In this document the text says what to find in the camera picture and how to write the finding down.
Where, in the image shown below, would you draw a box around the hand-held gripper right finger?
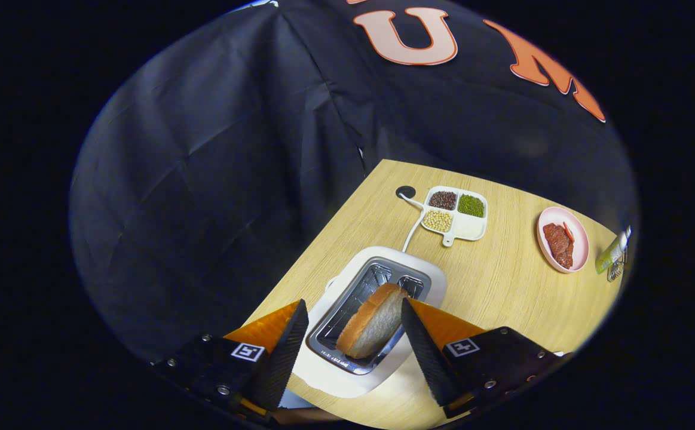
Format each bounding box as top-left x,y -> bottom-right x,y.
401,298 -> 563,419

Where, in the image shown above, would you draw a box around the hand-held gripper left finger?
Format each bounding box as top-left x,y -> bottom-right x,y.
150,299 -> 310,419

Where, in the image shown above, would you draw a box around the plain toast bread slice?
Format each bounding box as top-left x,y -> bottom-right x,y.
336,282 -> 411,360

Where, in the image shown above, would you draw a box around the white toaster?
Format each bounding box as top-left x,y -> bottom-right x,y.
290,246 -> 448,399

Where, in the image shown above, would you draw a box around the white divided bean dish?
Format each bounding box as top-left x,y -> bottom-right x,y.
421,186 -> 489,247

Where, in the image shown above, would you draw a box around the brown meat slices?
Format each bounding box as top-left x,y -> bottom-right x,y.
543,223 -> 574,269

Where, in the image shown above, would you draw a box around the pink plate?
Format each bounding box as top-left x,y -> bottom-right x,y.
537,207 -> 590,274

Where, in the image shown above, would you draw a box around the black backdrop cloth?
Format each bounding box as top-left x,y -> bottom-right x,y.
69,0 -> 638,365

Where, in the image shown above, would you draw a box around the silver bottle green label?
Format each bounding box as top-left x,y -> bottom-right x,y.
595,226 -> 632,275

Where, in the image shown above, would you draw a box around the white toaster cable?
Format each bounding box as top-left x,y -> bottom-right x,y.
398,192 -> 425,253

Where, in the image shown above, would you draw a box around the metal wire utensil holder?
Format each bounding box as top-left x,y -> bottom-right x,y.
607,251 -> 629,282

